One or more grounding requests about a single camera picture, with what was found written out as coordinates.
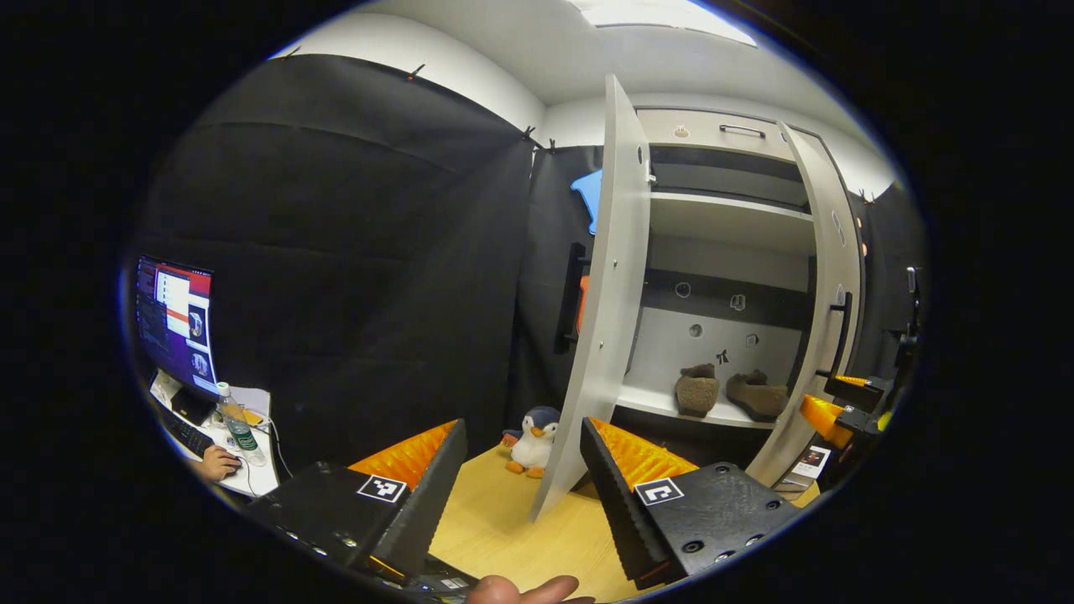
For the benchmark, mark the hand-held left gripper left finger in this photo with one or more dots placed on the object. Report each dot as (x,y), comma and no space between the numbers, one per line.
(428,503)

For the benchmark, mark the white shoe cabinet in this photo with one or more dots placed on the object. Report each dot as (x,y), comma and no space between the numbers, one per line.
(713,335)

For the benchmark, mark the white cabinet door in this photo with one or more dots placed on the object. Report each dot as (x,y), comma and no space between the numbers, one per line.
(818,252)
(604,335)

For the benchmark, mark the ceiling light panel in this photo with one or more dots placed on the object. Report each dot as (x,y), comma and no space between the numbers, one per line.
(663,15)

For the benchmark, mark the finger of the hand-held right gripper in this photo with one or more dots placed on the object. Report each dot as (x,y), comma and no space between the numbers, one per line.
(852,419)
(856,392)

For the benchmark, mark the black keyboard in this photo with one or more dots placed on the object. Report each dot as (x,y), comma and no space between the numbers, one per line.
(186,434)

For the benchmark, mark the computer monitor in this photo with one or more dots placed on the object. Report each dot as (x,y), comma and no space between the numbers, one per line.
(176,323)

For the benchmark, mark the white office desk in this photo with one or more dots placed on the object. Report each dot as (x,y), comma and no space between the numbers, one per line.
(256,478)

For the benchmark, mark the penguin plush toy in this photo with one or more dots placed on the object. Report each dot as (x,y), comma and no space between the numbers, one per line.
(534,440)

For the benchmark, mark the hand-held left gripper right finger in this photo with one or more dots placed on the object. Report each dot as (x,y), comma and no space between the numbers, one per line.
(625,512)

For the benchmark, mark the clear water bottle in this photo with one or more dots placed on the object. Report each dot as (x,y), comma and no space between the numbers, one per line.
(241,428)

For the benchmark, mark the brown fuzzy shoe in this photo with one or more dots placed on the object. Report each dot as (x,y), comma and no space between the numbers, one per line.
(698,390)
(757,396)

